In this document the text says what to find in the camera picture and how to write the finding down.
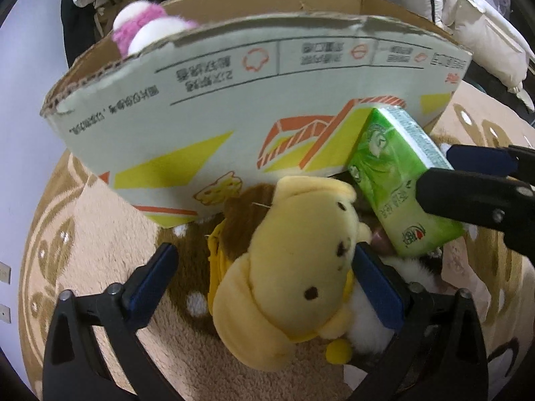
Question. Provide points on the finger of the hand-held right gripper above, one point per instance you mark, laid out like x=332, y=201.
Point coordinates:
x=480, y=159
x=459, y=196

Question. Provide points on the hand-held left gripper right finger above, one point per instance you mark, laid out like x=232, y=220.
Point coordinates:
x=376, y=288

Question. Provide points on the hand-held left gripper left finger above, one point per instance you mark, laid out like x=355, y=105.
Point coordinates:
x=161, y=267

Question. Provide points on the white fluffy plush toy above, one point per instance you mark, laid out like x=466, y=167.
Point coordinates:
x=368, y=328

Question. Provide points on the green tissue pack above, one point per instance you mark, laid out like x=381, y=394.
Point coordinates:
x=397, y=175

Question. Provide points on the yellow dog plush toy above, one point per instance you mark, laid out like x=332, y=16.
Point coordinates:
x=292, y=238

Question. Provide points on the printed cardboard box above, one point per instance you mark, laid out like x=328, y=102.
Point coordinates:
x=209, y=112

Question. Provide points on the beige patterned rug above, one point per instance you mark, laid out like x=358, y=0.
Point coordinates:
x=104, y=238

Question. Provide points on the pink folded towel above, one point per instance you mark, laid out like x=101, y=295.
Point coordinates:
x=459, y=269

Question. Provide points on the cream duvet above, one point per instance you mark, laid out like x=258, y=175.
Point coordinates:
x=480, y=33

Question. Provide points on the pink and white plush toy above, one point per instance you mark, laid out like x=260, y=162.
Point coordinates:
x=142, y=19

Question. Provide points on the black coat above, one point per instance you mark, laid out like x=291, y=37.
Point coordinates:
x=77, y=25

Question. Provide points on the beige coat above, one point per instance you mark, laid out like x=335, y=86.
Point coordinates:
x=113, y=8

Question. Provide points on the white wall socket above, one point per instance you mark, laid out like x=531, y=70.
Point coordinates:
x=4, y=273
x=4, y=313

